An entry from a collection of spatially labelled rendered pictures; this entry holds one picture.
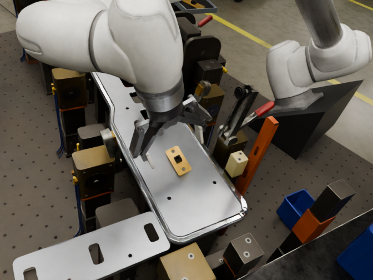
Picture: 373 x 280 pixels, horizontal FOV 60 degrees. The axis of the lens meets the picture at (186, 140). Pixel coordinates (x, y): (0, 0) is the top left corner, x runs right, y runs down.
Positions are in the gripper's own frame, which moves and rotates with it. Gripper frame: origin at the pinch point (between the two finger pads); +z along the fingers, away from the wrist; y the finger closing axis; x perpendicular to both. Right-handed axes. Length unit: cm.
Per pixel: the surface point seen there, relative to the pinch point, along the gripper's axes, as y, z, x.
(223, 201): -4.7, 7.4, 14.9
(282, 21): -244, 218, -231
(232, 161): -11.7, 5.1, 7.6
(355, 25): -355, 255, -201
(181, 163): -0.4, 5.5, 1.4
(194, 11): -33, 6, -52
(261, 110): -25.4, 2.1, 0.0
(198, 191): -0.6, 6.3, 9.9
